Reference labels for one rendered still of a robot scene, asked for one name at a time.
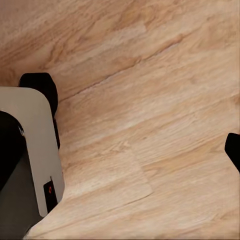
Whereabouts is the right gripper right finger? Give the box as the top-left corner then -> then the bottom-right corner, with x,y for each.
224,133 -> 240,172

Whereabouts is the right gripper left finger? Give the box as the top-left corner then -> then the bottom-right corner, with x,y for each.
0,133 -> 26,192

